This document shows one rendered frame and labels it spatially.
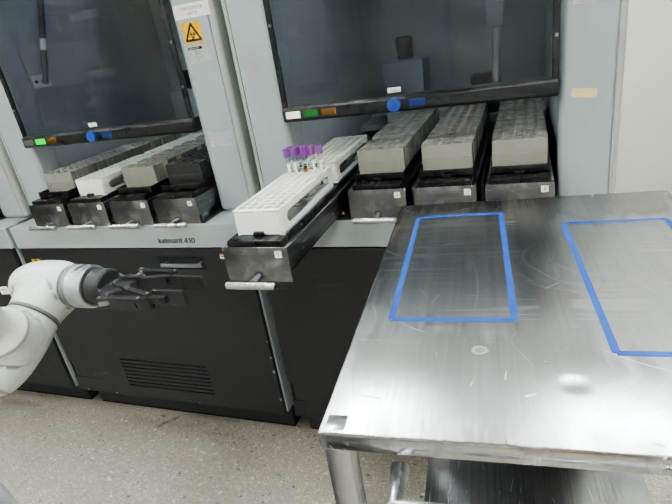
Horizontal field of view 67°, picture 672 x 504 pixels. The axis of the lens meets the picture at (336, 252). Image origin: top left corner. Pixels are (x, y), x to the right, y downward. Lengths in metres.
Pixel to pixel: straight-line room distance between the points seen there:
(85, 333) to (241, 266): 1.02
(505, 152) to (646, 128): 1.25
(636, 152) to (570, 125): 1.21
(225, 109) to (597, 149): 0.86
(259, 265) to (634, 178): 1.79
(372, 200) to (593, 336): 0.69
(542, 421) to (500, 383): 0.06
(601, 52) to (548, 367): 0.76
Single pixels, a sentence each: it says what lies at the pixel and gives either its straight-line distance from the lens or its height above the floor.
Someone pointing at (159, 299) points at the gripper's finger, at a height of 0.75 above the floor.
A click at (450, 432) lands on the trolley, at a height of 0.82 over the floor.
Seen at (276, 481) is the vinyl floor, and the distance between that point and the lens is 1.60.
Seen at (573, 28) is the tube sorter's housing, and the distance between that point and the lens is 1.15.
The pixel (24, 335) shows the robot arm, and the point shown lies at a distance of 1.10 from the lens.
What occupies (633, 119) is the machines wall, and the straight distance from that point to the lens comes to 2.34.
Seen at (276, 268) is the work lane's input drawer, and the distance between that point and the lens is 0.94.
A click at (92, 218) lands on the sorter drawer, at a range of 1.62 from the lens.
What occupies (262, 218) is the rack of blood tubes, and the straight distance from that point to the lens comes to 0.95.
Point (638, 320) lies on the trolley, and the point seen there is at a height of 0.82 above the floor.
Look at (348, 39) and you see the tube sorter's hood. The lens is 1.19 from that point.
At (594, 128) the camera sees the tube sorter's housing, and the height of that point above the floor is 0.89.
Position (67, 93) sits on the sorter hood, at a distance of 1.63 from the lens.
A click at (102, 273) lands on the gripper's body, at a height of 0.78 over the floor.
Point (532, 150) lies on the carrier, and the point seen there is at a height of 0.85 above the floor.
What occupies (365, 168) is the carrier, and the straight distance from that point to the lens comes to 1.22.
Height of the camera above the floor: 1.14
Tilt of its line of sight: 23 degrees down
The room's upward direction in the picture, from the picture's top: 9 degrees counter-clockwise
